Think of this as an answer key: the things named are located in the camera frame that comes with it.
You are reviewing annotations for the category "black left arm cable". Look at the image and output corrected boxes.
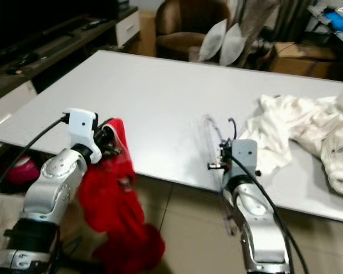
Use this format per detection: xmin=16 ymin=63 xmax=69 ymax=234
xmin=0 ymin=114 xmax=69 ymax=200

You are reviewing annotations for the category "black remote control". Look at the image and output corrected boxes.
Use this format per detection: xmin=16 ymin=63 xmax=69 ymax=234
xmin=7 ymin=53 xmax=41 ymax=75

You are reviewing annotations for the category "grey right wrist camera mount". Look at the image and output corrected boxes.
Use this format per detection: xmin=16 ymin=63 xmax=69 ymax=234
xmin=229 ymin=139 xmax=259 ymax=178

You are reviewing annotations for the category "thin white garment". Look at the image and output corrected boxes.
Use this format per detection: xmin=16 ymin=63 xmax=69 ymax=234
xmin=239 ymin=94 xmax=338 ymax=178

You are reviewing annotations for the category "blue plastic item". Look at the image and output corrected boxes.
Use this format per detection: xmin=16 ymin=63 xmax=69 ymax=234
xmin=325 ymin=7 xmax=343 ymax=32

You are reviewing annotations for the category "grey pillow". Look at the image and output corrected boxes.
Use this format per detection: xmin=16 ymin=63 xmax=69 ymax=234
xmin=198 ymin=18 xmax=228 ymax=62
xmin=219 ymin=22 xmax=248 ymax=66

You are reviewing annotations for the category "black television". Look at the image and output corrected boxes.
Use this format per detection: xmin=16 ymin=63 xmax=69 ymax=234
xmin=0 ymin=0 xmax=121 ymax=58

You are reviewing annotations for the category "red garment with white stripes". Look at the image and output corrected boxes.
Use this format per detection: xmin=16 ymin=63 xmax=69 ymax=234
xmin=77 ymin=117 xmax=166 ymax=274

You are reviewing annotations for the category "brown armchair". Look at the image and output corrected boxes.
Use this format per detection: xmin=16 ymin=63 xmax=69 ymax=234
xmin=154 ymin=0 xmax=232 ymax=58

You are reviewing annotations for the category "brown cardboard box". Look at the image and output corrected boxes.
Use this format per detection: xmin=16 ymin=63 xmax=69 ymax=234
xmin=272 ymin=41 xmax=343 ymax=80

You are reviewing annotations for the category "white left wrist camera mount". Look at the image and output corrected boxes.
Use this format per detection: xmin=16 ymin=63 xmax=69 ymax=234
xmin=66 ymin=108 xmax=99 ymax=163

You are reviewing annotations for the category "grey patterned curtain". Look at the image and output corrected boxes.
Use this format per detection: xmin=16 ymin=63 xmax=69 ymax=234
xmin=232 ymin=0 xmax=281 ymax=52

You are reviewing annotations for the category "magenta vacuum cleaner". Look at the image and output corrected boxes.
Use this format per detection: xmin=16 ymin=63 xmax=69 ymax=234
xmin=3 ymin=157 xmax=42 ymax=186

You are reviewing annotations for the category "purple hanger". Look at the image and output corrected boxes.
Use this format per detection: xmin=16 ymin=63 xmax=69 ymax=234
xmin=203 ymin=114 xmax=240 ymax=236

